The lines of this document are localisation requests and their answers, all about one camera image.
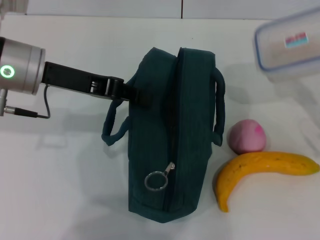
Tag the clear blue-rimmed lunch box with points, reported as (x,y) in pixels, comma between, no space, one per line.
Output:
(282,57)

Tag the yellow banana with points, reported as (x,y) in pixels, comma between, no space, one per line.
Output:
(227,180)

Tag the dark teal fabric lunch bag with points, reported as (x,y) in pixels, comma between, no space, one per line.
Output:
(190,125)

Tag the pink peach toy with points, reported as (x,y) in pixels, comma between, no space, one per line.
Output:
(246,137)

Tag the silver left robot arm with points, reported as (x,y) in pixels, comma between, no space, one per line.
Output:
(20,67)

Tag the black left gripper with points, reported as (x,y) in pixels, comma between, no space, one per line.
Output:
(75,80)

